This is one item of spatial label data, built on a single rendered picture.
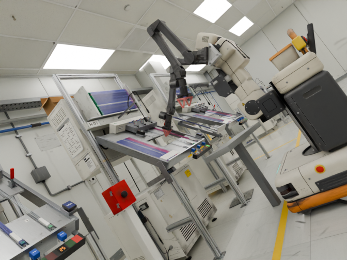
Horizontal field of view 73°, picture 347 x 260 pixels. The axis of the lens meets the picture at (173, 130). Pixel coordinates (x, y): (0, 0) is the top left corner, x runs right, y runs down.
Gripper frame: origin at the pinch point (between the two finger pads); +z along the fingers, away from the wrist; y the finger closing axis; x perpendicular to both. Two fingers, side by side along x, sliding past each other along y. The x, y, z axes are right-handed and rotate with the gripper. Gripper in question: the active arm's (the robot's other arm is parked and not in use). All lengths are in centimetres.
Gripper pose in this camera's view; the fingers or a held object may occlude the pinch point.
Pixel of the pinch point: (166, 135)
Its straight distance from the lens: 220.4
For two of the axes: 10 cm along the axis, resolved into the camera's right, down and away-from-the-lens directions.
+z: -1.3, 9.4, 3.0
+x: 8.6, 2.6, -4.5
